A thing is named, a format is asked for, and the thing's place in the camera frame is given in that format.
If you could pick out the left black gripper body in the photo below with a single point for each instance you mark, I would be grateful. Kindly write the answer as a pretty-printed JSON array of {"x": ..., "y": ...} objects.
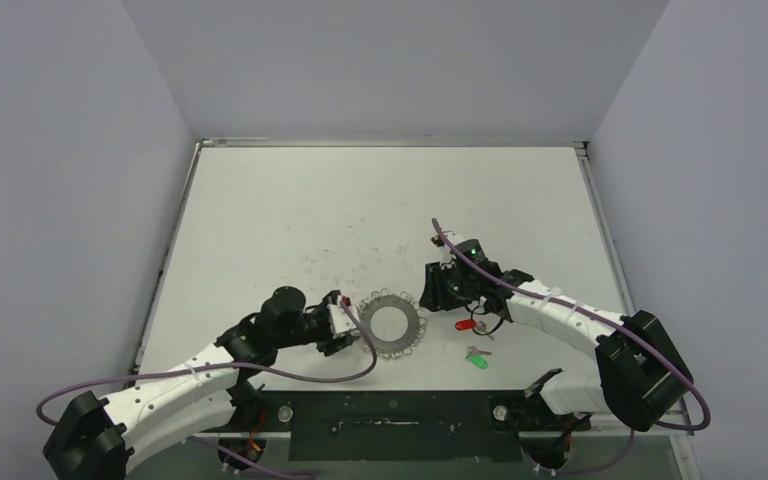
[{"x": 311, "y": 329}]

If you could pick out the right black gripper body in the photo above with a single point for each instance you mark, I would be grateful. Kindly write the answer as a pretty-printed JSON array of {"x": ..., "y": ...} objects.
[{"x": 437, "y": 291}]

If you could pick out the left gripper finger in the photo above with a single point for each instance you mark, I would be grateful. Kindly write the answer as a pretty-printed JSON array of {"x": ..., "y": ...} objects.
[
  {"x": 335, "y": 345},
  {"x": 333, "y": 299}
]

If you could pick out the silver keyring disc with rings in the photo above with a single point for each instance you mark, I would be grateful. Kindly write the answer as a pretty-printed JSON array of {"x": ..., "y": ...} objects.
[{"x": 394, "y": 323}]

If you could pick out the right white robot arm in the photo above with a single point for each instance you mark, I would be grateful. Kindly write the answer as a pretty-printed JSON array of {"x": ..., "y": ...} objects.
[{"x": 639, "y": 374}]

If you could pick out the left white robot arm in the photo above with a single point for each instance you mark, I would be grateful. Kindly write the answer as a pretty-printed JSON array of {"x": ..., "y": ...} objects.
[{"x": 105, "y": 437}]

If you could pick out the key with red tag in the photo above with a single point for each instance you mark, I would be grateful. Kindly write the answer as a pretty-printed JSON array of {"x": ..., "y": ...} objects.
[{"x": 477, "y": 327}]

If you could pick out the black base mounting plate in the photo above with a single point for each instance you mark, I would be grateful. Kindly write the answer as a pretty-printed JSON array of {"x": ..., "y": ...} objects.
[{"x": 496, "y": 425}]

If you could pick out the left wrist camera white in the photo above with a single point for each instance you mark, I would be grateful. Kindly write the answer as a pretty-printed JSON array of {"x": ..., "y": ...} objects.
[{"x": 342, "y": 317}]

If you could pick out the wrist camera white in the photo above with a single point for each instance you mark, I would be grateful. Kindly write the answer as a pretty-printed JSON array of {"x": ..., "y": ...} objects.
[
  {"x": 342, "y": 317},
  {"x": 451, "y": 237}
]

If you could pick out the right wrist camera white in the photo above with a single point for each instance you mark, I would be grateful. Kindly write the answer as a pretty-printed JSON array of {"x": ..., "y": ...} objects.
[{"x": 451, "y": 237}]

